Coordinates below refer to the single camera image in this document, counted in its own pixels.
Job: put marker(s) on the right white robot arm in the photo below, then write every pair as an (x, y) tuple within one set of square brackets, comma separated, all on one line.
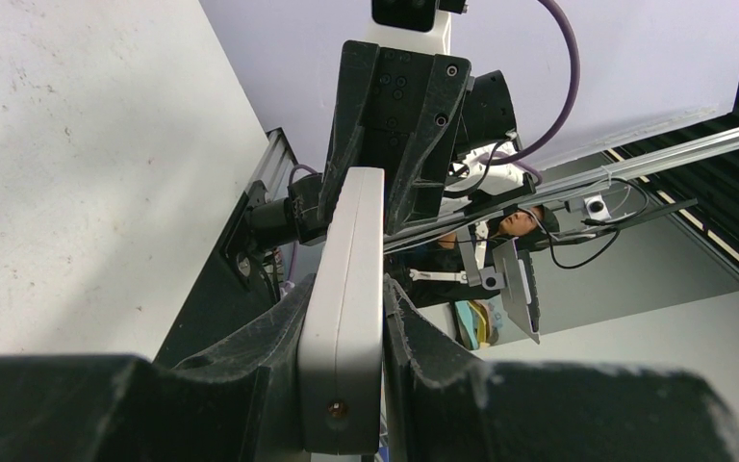
[(487, 117)]

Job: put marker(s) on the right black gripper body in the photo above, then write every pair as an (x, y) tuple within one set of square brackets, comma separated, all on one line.
[(399, 111)]

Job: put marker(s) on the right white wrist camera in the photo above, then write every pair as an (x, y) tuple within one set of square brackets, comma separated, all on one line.
[(409, 25)]

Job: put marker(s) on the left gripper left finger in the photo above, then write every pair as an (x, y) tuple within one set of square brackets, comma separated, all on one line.
[(233, 401)]

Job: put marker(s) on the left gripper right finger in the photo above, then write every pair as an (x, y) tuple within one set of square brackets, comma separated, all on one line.
[(443, 403)]

